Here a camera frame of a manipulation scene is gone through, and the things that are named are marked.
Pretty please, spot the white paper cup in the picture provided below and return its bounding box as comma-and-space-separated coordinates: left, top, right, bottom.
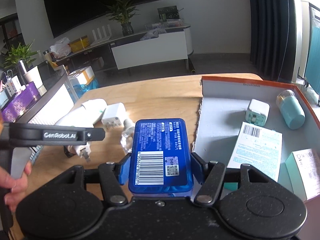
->
24, 66, 43, 89

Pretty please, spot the long low TV console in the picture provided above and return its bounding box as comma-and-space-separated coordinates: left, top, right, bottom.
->
56, 24, 195, 73

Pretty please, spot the white plug-in device green button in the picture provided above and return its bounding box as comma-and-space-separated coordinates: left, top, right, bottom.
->
56, 106, 94, 162

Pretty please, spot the clear glass refill bottle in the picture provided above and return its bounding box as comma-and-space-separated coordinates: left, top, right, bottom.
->
120, 118, 135, 154

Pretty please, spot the dark blue curtain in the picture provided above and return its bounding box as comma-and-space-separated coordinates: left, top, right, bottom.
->
250, 0, 297, 83

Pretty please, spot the light blue jar clear lid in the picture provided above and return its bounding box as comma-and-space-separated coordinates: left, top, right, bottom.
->
276, 89, 305, 130

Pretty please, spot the white router with antennas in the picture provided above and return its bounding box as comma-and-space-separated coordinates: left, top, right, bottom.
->
92, 24, 112, 45

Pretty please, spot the purple box on counter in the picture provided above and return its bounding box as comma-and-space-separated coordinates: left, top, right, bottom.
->
2, 82, 41, 122

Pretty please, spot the person's left hand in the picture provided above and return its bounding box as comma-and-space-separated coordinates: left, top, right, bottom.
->
0, 161, 32, 212

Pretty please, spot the bamboo plant in glass vase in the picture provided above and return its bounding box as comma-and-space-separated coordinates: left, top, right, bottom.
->
106, 0, 139, 36

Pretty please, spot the teal white carton box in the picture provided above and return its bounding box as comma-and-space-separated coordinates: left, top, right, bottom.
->
227, 122, 283, 181

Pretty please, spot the white rectangular power adapter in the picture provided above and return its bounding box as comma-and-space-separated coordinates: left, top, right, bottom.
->
101, 102, 127, 128

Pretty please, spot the curved white dark counter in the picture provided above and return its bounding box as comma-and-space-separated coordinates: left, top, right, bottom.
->
1, 62, 78, 125

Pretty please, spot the small white charger cube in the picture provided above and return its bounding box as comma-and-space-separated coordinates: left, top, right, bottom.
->
245, 99, 270, 127

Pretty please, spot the white product box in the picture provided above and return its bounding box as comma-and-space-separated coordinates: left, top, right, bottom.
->
285, 149, 319, 202

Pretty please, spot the white yellow cardboard box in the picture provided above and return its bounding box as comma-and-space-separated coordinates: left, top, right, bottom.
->
68, 66, 95, 86

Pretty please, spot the blue plastic bag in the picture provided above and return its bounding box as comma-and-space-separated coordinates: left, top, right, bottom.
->
73, 79, 100, 98

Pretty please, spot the framed picture on console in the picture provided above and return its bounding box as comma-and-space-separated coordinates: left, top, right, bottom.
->
157, 5, 180, 22

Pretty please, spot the orange white shallow box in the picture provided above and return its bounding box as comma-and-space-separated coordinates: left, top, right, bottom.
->
191, 75, 320, 240

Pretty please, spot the white plastic bag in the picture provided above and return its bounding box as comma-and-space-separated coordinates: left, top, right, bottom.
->
50, 37, 72, 59

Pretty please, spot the green leafy plant left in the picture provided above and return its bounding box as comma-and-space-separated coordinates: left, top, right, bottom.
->
4, 42, 37, 68

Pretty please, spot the yellow box on console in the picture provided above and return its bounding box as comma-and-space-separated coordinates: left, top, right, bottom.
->
69, 35, 90, 53

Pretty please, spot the teal hard-shell suitcase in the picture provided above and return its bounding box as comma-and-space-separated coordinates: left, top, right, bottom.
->
303, 26, 320, 106

